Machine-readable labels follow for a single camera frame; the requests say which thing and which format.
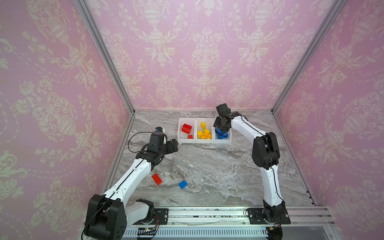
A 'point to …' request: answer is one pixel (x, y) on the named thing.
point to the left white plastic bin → (182, 137)
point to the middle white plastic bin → (209, 126)
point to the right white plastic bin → (215, 140)
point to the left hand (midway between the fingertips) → (172, 144)
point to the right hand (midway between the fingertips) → (218, 124)
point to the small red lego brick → (190, 137)
